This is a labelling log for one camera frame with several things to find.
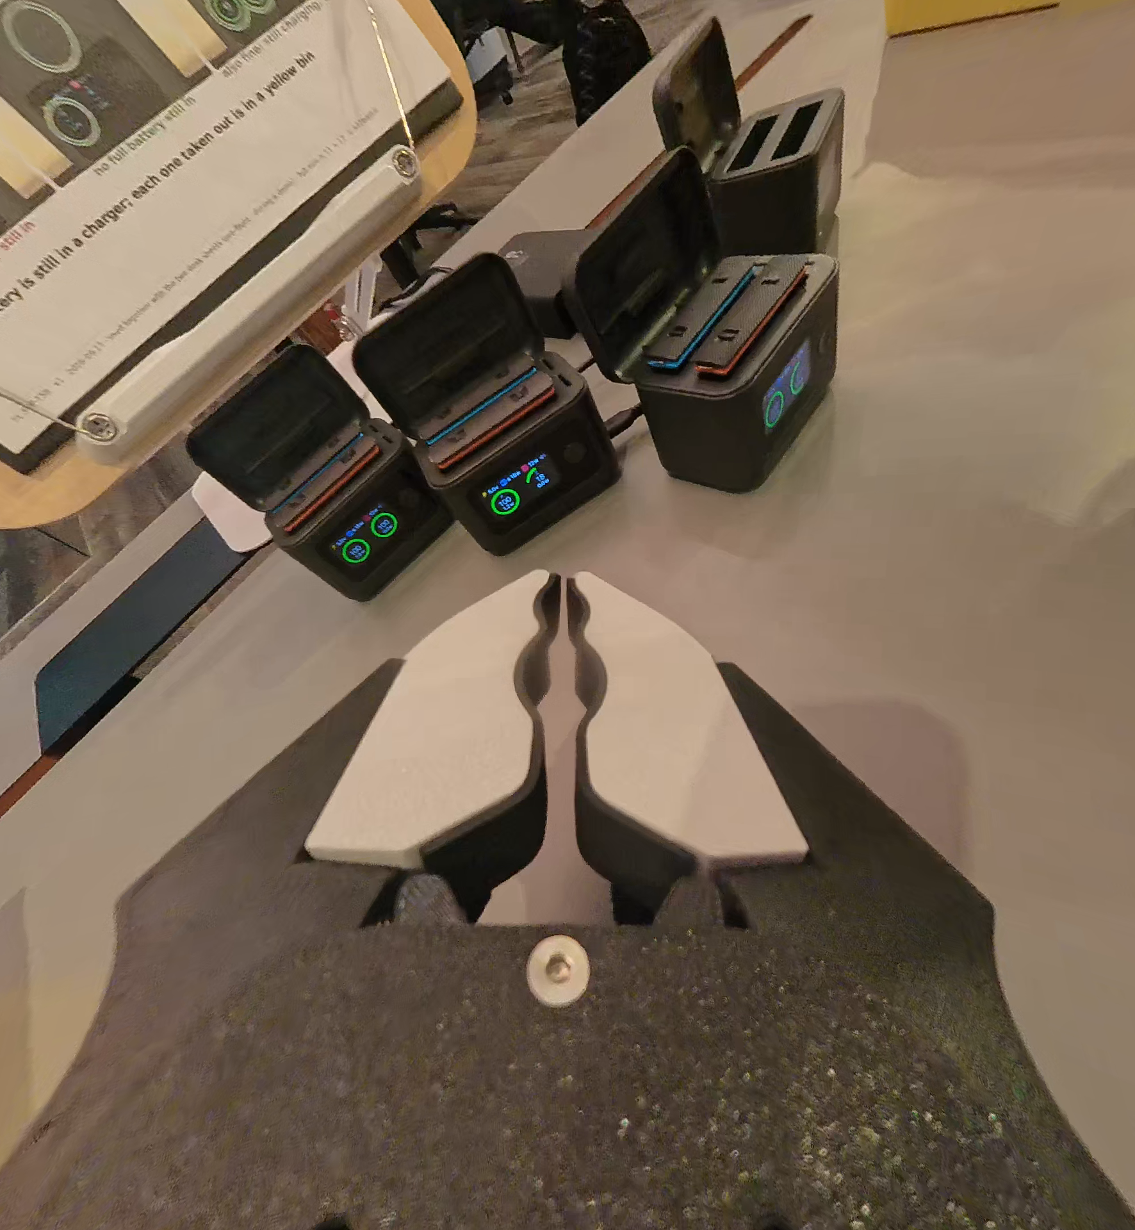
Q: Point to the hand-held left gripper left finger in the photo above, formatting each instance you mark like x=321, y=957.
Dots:
x=433, y=760

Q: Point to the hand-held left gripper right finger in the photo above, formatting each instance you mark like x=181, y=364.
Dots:
x=694, y=760

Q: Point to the red-edged black battery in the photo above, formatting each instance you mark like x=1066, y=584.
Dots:
x=756, y=331
x=501, y=438
x=338, y=491

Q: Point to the black battery charger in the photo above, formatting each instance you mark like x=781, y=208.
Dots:
x=800, y=184
x=645, y=241
x=270, y=414
x=444, y=338

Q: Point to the black usb hub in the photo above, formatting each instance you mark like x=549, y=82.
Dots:
x=550, y=261

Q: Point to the yellow plastic bin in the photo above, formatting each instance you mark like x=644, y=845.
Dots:
x=972, y=15

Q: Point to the wooden sign board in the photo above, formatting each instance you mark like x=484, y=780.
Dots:
x=11, y=482

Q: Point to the instruction board on stand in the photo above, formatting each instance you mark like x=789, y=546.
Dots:
x=165, y=212

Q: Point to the black backpack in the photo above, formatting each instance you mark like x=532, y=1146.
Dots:
x=607, y=58

